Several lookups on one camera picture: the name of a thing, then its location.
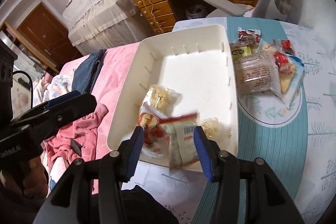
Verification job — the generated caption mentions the navy blue cloth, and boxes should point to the navy blue cloth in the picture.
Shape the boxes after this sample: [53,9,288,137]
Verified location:
[71,49,107,95]

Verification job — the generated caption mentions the round red snack packet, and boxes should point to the round red snack packet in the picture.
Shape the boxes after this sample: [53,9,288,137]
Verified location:
[273,52,289,73]

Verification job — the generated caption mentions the blue snack packet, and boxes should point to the blue snack packet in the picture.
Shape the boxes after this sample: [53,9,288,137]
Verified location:
[278,55,305,110]

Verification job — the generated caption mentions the white cable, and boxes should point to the white cable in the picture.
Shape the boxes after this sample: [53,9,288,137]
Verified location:
[138,0,158,28]

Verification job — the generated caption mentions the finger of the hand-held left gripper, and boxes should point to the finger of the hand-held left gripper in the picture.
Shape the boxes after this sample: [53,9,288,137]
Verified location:
[44,91,83,107]
[13,93,98,136]

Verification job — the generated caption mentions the white lace cover cloth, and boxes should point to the white lace cover cloth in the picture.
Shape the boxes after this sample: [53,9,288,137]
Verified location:
[62,0,155,55]

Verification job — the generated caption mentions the black cable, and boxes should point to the black cable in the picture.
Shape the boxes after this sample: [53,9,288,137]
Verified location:
[12,71,34,110]

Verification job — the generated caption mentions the red and white snack packet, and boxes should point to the red and white snack packet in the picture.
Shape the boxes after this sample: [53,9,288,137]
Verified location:
[138,112,208,170]

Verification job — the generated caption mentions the small clear snack packet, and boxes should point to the small clear snack packet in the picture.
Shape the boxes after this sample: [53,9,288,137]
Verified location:
[201,117,221,139]

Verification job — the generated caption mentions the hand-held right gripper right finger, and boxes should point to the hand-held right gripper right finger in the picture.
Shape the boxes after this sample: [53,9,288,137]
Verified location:
[194,126,305,224]

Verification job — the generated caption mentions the green snack packet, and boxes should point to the green snack packet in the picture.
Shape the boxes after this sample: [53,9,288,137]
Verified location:
[230,42,252,62]

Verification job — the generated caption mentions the pink blanket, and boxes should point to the pink blanket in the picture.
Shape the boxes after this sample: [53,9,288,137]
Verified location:
[43,43,139,188]

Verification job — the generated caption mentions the white plastic bin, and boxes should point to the white plastic bin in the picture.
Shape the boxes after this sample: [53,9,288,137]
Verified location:
[107,25,239,173]

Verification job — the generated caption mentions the floral blanket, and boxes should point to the floral blanket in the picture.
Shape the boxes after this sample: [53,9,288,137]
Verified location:
[31,73,73,109]

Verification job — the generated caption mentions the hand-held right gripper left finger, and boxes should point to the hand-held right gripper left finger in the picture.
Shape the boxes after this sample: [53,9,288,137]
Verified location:
[33,126,146,224]

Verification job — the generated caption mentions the small red snack packet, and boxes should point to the small red snack packet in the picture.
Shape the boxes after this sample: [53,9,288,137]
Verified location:
[280,39,296,55]

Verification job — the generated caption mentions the black plastic bag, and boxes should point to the black plastic bag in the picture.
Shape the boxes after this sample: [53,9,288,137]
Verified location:
[185,5,208,20]

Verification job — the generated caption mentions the beige snack packet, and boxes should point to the beige snack packet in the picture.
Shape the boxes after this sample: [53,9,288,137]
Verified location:
[233,51,281,95]

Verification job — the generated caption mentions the brown wooden door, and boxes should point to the brown wooden door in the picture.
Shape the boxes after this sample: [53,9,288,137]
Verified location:
[17,2,82,67]

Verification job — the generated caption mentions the tree print tablecloth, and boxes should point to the tree print tablecloth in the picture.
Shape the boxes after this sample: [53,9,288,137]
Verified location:
[123,17,336,224]

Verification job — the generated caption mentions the dark trousers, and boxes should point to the dark trousers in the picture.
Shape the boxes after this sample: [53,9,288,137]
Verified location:
[119,185,179,224]

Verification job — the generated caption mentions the clear bag of yellow puffs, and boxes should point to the clear bag of yellow puffs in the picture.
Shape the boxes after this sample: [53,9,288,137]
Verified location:
[143,84,183,112]

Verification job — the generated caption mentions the person's left forearm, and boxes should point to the person's left forearm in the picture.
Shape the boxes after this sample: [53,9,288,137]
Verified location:
[0,187,46,224]

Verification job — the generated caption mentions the person's left hand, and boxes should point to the person's left hand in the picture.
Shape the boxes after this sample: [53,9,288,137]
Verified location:
[0,156,50,199]

